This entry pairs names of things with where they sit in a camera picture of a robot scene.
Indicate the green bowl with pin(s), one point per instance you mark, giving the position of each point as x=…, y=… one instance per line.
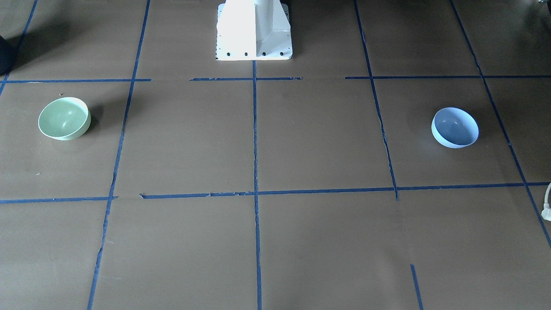
x=65, y=119

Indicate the white camera mast base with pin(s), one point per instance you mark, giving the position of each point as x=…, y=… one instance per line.
x=253, y=30

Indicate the blue bowl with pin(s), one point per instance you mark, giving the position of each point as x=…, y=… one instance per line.
x=454, y=128

